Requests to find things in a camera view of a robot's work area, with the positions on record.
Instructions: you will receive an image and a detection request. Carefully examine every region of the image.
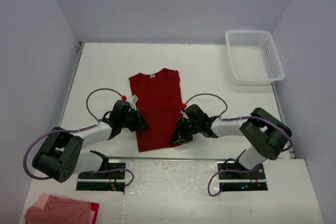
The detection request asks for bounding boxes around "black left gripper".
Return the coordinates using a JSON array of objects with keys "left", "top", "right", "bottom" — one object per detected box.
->
[{"left": 120, "top": 107, "right": 149, "bottom": 131}]

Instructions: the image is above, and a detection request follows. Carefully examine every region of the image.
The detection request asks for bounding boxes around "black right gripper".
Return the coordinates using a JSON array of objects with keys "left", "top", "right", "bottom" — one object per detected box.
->
[{"left": 170, "top": 119, "right": 201, "bottom": 145}]

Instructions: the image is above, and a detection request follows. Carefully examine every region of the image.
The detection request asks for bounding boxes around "red t-shirt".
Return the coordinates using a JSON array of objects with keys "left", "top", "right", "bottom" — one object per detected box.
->
[
  {"left": 89, "top": 202, "right": 100, "bottom": 224},
  {"left": 129, "top": 68, "right": 183, "bottom": 152}
]

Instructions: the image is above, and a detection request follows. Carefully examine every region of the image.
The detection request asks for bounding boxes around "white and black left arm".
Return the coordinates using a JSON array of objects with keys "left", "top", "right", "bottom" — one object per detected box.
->
[{"left": 32, "top": 100, "right": 150, "bottom": 183}]

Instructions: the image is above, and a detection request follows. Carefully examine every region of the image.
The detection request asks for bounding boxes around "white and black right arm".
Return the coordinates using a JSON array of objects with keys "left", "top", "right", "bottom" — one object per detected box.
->
[{"left": 170, "top": 104, "right": 292, "bottom": 178}]

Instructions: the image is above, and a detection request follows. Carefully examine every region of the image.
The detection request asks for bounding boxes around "folded red t-shirt in stack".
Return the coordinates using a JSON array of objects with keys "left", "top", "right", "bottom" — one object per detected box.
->
[{"left": 89, "top": 202, "right": 100, "bottom": 224}]

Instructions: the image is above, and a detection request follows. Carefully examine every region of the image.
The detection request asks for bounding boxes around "white perforated plastic basket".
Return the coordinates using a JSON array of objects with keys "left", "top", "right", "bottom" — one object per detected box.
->
[{"left": 225, "top": 30, "right": 285, "bottom": 86}]

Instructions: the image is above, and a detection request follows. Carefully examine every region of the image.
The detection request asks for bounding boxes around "folded pink t-shirt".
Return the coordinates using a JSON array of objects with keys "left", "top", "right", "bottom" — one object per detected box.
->
[{"left": 24, "top": 194, "right": 91, "bottom": 223}]

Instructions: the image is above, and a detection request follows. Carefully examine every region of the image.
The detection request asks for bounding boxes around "white wrist camera, left arm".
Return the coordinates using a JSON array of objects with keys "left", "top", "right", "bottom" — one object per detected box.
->
[{"left": 121, "top": 95, "right": 139, "bottom": 110}]

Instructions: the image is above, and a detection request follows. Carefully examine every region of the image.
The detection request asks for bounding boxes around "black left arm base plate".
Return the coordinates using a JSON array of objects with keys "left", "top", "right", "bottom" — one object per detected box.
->
[{"left": 76, "top": 170, "right": 125, "bottom": 192}]

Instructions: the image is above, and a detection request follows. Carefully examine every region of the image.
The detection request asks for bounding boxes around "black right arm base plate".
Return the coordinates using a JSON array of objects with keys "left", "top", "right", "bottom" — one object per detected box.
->
[{"left": 218, "top": 165, "right": 268, "bottom": 192}]

